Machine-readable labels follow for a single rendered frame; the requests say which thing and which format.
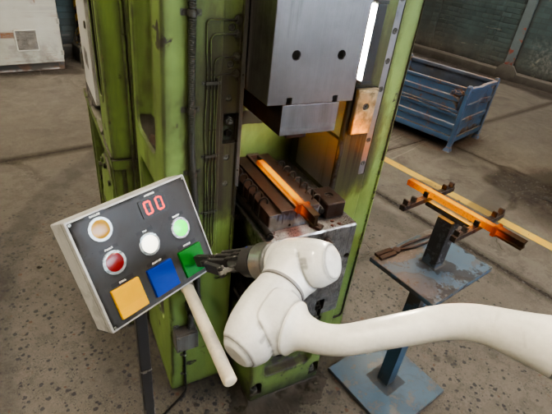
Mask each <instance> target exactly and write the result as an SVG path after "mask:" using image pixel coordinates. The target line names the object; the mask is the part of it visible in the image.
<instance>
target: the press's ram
mask: <svg viewBox="0 0 552 414"><path fill-rule="evenodd" d="M372 3H373V0H250V10H249V24H248V36H247V49H246V74H245V86H244V88H245V89H246V90H247V91H249V92H250V93H251V94H253V95H254V96H255V97H256V98H257V99H258V100H259V101H261V102H262V103H263V104H265V105H266V106H279V105H286V102H288V103H289V104H314V103H326V102H332V100H334V101H336V102H338V101H350V100H352V98H353V94H354V89H355V86H356V82H357V74H358V70H359V66H360V62H361V55H362V50H363V47H364V43H365V38H366V31H367V27H368V23H369V19H370V11H371V8H372Z"/></svg>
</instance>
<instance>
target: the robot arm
mask: <svg viewBox="0 0 552 414"><path fill-rule="evenodd" d="M194 260H195V263H196V265H197V267H205V268H206V271H207V272H209V273H212V274H216V275H218V276H219V277H220V278H224V277H225V275H226V273H228V272H231V273H237V272H239V273H240V274H242V275H243V276H245V277H247V278H254V279H255V281H254V282H253V283H252V284H251V285H250V286H249V287H248V288H247V289H246V290H245V292H244V293H243V294H242V296H241V298H240V299H239V301H238V302H237V304H236V305H235V307H234V308H233V310H232V313H231V314H230V316H229V317H228V321H227V323H226V325H225V328H224V331H223V345H224V348H225V349H226V351H227V353H228V354H229V356H230V357H231V358H232V359H233V360H234V361H235V362H237V363H238V364H239V365H241V366H245V367H257V366H260V365H262V364H264V363H265V362H267V361H268V360H269V359H270V357H271V356H273V357H274V356H277V355H283V356H288V355H289V354H291V353H292V352H296V351H301V352H309V353H312V354H316V355H321V356H329V357H346V356H354V355H360V354H365V353H370V352H379V351H384V350H389V349H394V348H400V347H409V346H413V345H418V344H423V343H432V342H438V341H446V340H465V341H471V342H474V343H480V344H482V345H485V346H487V347H491V348H493V349H494V350H496V351H498V352H501V353H503V354H504V355H506V356H508V357H511V358H513V359H514V360H515V361H518V362H520V363H522V364H523V365H525V366H527V367H529V368H531V369H533V370H534V371H536V372H538V373H540V374H541V375H543V376H545V377H547V378H549V379H552V315H544V314H537V313H531V312H526V311H520V310H511V309H506V308H502V307H497V306H487V305H480V304H471V303H449V304H441V305H435V306H427V307H422V308H418V309H414V310H407V311H404V312H399V313H395V314H391V315H385V316H380V317H376V318H373V319H368V320H362V321H357V322H353V323H349V324H328V323H325V322H322V321H319V320H317V319H316V318H314V317H313V316H312V315H311V314H310V313H309V311H308V309H307V305H306V303H305V302H303V301H304V300H305V299H306V298H307V297H308V296H309V295H310V294H311V293H313V292H314V291H315V290H316V289H317V288H323V287H326V286H328V285H330V284H331V283H333V282H335V281H336V280H337V279H338V278H339V276H340V274H341V268H342V263H341V257H340V254H339V253H338V251H337V249H336V248H335V247H334V245H333V244H332V243H330V242H327V241H323V240H319V239H314V238H305V237H297V238H288V239H284V240H282V241H272V242H260V243H257V244H255V245H254V246H245V247H243V248H237V249H231V250H225V251H221V253H217V254H215V255H195V256H194Z"/></svg>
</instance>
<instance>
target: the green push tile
mask: <svg viewBox="0 0 552 414"><path fill-rule="evenodd" d="M203 254H204V252H203V250H202V248H201V245H200V242H199V241H197V242H195V243H194V244H192V245H190V246H188V247H187V248H185V249H184V250H182V251H179V252H178V253H177V256H178V258H179V260H180V262H181V265H182V268H183V270H184V273H185V275H186V277H187V278H189V277H191V276H192V275H194V274H196V273H197V272H199V271H201V270H202V269H203V268H205V267H197V265H196V262H195V260H194V256H195V255H203Z"/></svg>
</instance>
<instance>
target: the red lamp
mask: <svg viewBox="0 0 552 414"><path fill-rule="evenodd" d="M123 265H124V259H123V257H122V255H120V254H119V253H112V254H111V255H109V256H108V258H107V259H106V266H107V268H108V269H109V270H110V271H112V272H117V271H119V270H120V269H121V268H122V267H123Z"/></svg>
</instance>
